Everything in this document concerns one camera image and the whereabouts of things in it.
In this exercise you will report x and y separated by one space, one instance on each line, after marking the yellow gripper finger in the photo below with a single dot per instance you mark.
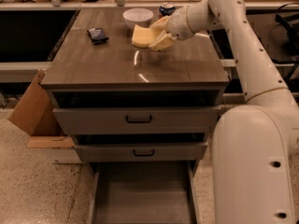
163 41
160 24

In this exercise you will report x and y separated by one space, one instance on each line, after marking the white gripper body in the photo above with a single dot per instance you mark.
177 22

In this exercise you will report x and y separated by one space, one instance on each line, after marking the yellow sponge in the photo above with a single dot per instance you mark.
142 37

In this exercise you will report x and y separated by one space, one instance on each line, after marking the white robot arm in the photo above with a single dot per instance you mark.
251 143

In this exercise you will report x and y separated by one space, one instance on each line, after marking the grey drawer cabinet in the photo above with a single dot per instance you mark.
116 74

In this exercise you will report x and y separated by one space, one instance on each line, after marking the top grey drawer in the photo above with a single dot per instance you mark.
79 121

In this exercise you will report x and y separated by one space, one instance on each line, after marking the middle grey drawer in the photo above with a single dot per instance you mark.
141 152

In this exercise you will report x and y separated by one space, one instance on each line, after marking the bottom open grey drawer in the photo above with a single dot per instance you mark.
149 192

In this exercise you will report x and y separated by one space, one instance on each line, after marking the blue soda can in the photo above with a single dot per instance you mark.
166 9

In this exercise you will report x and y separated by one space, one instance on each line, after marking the white bowl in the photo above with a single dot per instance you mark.
137 16

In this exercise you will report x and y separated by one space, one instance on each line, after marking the dark snack packet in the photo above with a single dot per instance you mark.
97 35

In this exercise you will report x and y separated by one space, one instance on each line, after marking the black stand with table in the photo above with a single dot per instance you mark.
277 29

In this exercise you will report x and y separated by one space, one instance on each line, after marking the brown cardboard box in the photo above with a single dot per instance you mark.
34 115

